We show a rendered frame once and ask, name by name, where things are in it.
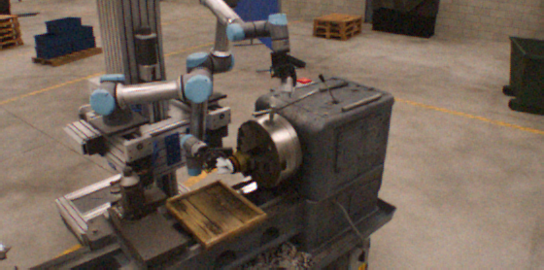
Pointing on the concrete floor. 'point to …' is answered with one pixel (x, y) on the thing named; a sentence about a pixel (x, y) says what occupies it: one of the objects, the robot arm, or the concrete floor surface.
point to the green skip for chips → (526, 76)
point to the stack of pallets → (10, 32)
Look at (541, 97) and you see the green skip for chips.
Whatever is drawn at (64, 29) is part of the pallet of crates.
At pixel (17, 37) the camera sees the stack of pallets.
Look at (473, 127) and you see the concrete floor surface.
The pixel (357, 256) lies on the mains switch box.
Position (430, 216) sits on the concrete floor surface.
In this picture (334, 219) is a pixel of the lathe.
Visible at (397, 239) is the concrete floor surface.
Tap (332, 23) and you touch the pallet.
